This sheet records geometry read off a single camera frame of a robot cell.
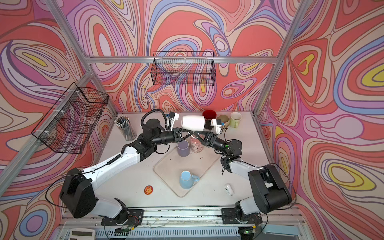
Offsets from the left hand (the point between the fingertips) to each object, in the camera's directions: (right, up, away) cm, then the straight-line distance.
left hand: (193, 133), depth 69 cm
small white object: (+20, -31, +11) cm, 38 cm away
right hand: (+1, -2, +2) cm, 3 cm away
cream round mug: (+22, +9, +36) cm, 43 cm away
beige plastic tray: (-16, -21, +23) cm, 35 cm away
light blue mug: (-4, -25, +8) cm, 26 cm away
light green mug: (+30, +9, +35) cm, 47 cm away
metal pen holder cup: (-44, +5, +22) cm, 49 cm away
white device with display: (-50, -45, -2) cm, 68 cm away
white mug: (0, +5, 0) cm, 5 cm away
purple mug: (-6, -10, +20) cm, 23 cm away
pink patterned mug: (+2, -9, +21) cm, 23 cm away
